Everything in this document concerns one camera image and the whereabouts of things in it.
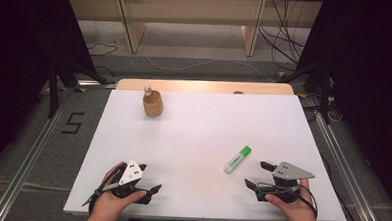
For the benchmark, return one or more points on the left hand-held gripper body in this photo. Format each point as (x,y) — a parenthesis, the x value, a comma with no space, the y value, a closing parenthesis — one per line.
(130,171)

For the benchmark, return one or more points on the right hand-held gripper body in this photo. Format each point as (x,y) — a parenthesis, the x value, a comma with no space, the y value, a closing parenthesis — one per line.
(288,173)

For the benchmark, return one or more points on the person's left hand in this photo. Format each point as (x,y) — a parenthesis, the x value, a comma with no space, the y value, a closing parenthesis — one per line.
(111,203)

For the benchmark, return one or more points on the person's right hand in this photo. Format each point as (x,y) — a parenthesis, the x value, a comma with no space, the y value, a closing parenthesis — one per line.
(294,210)

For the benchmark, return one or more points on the green and white highlighter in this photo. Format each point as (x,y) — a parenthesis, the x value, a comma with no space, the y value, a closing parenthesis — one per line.
(237,159)

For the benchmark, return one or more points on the brown wooden cup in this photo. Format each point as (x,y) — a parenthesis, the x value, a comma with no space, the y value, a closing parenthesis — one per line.
(152,105)

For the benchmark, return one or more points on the small beige knobbed item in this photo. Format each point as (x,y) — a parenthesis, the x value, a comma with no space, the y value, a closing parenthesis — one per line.
(148,89)

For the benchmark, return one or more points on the black tripod stand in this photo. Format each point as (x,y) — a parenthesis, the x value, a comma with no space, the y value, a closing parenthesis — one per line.
(56,81)
(324,89)

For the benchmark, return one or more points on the black curtain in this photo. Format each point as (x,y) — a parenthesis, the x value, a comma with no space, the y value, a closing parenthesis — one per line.
(22,66)
(368,81)

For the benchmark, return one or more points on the light wooden bench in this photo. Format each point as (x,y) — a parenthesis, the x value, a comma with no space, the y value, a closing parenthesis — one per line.
(188,10)

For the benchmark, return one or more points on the aluminium floor rail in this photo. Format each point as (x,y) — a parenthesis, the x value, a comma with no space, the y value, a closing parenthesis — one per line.
(25,163)
(345,170)

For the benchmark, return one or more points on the short aluminium rail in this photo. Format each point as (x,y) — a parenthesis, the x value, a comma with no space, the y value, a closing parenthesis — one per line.
(96,83)

